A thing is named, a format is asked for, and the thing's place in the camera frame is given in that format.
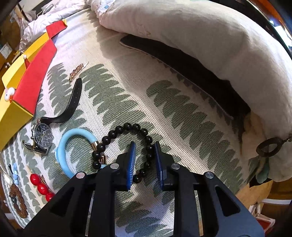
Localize light blue bangle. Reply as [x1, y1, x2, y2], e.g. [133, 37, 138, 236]
[55, 128, 108, 179]

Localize cream quilted duvet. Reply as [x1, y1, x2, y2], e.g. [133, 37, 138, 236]
[19, 0, 292, 183]

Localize black bead bracelet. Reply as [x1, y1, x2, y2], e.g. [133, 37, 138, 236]
[91, 122, 155, 184]

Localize brown rudraksha bead bracelet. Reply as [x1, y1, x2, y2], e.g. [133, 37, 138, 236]
[9, 184, 29, 219]

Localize white rabbit hair clip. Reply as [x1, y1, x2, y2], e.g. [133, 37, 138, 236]
[4, 87, 16, 102]

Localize wooden cabinet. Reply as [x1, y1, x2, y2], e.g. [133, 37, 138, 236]
[0, 4, 30, 90]

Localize small santa hat clip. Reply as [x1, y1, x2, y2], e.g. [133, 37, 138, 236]
[23, 54, 30, 69]

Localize brown patterned hair clip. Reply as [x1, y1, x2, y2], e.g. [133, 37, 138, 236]
[69, 62, 89, 81]

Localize dark metal ring pull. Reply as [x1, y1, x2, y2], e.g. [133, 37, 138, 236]
[256, 134, 291, 158]

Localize green leaf patterned bedspread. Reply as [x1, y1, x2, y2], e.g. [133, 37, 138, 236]
[1, 9, 258, 228]

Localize black strap wristwatch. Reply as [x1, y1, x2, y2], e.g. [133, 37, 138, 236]
[22, 78, 83, 155]

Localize red ball hair stick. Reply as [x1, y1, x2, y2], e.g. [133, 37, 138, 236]
[30, 173, 54, 202]

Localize yellow and red box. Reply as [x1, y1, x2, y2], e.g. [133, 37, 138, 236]
[1, 20, 67, 150]

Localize light blue rabbit hair clip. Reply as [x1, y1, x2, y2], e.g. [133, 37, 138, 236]
[11, 163, 19, 186]

